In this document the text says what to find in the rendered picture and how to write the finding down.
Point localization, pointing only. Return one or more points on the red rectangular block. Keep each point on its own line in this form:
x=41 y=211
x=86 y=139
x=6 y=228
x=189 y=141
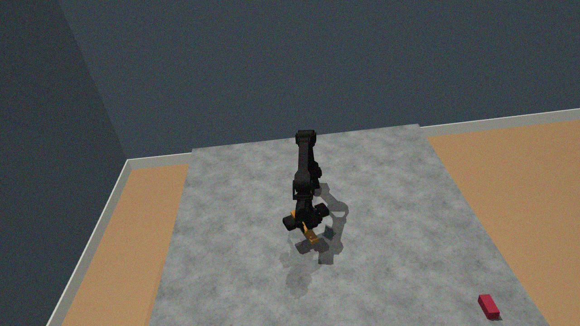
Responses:
x=488 y=306

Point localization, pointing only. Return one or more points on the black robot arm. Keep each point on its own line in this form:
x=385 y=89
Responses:
x=306 y=179

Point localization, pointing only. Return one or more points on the orange bar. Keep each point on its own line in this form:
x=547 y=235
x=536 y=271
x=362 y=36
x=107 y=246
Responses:
x=308 y=233

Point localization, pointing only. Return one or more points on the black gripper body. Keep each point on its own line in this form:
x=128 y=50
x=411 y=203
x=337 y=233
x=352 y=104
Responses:
x=291 y=223

